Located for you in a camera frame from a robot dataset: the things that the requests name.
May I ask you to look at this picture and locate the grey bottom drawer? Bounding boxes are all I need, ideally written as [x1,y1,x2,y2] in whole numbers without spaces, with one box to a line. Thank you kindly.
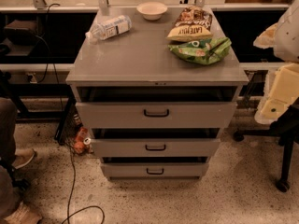
[101,163,208,178]

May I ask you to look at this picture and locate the grey drawer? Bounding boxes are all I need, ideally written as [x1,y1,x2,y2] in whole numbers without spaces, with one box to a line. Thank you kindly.
[76,102,236,129]
[101,163,208,178]
[91,138,220,158]

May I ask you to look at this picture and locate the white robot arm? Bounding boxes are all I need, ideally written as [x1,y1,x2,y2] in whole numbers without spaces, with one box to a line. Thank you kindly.
[253,0,299,124]

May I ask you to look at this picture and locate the grey metal drawer cabinet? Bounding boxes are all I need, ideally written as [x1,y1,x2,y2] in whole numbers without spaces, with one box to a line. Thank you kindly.
[66,7,248,166]

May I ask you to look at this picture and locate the grey top drawer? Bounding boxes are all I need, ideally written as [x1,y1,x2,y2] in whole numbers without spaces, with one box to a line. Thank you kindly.
[76,102,236,129]

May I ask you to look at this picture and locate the grey middle drawer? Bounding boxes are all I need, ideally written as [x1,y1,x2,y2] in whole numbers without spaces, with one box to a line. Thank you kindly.
[91,138,220,158]

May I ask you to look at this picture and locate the green snack bag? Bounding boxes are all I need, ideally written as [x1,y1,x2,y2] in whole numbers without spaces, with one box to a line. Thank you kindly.
[168,37,232,65]

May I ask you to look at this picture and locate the orange objects on floor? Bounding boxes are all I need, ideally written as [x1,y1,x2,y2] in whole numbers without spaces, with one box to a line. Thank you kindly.
[73,127,91,154]

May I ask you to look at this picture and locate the clear plastic water bottle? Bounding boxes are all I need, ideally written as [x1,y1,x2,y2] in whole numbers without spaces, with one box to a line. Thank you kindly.
[86,15,132,41]

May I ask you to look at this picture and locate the brown yellow chip bag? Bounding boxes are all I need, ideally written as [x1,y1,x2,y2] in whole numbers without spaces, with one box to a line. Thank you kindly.
[167,6,212,42]

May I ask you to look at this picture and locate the white bowl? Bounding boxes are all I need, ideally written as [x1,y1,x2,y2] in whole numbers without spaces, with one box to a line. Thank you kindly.
[136,2,167,21]

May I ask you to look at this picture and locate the black rolling chair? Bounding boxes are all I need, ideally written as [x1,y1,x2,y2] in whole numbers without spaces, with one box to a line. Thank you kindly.
[233,98,299,192]

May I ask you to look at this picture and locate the person leg upper left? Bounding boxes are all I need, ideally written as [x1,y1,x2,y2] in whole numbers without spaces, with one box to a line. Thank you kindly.
[0,98,18,164]

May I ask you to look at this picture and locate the person leg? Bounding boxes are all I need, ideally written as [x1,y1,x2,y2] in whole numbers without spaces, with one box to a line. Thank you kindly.
[0,98,18,164]
[0,167,21,218]

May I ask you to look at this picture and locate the dark box on shelf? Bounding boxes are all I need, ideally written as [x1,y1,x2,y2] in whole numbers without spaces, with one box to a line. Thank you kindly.
[4,20,37,46]

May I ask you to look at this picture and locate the tan shoe lower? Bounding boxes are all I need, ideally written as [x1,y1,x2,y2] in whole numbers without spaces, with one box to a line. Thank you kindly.
[4,202,42,224]

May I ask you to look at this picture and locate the person leg lower left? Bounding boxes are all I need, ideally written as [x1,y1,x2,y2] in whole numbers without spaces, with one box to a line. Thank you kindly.
[0,167,21,218]

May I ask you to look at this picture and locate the black floor cable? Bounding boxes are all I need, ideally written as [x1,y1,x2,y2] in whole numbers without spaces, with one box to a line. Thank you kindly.
[61,140,106,224]

